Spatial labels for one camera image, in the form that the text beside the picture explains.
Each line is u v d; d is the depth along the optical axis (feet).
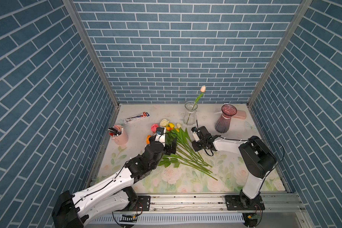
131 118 3.55
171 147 2.20
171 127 3.31
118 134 2.89
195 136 2.66
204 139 2.55
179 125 3.44
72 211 1.28
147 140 2.27
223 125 3.16
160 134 2.03
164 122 3.43
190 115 3.38
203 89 3.00
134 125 3.53
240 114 3.67
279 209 2.50
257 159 1.61
